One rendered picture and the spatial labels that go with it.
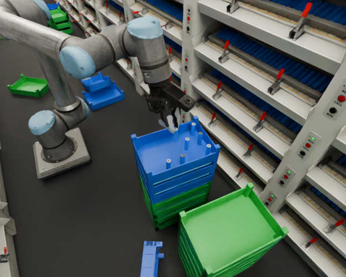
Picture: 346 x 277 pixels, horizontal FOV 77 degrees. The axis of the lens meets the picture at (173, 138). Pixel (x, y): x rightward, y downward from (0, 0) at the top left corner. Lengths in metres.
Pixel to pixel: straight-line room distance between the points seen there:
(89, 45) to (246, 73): 0.59
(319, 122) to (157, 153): 0.58
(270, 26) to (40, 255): 1.41
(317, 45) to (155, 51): 0.45
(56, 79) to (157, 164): 0.74
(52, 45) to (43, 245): 1.01
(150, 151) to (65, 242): 0.70
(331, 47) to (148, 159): 0.70
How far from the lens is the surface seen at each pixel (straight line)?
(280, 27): 0.84
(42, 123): 1.43
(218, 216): 0.88
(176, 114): 0.78
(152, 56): 0.65
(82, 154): 1.53
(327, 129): 0.82
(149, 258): 1.03
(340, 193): 0.95
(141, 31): 0.64
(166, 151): 0.92
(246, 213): 0.91
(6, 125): 2.15
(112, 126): 1.77
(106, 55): 0.69
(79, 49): 0.66
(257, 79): 0.93
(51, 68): 1.30
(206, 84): 1.21
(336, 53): 0.76
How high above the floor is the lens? 1.20
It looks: 48 degrees down
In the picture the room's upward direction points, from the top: straight up
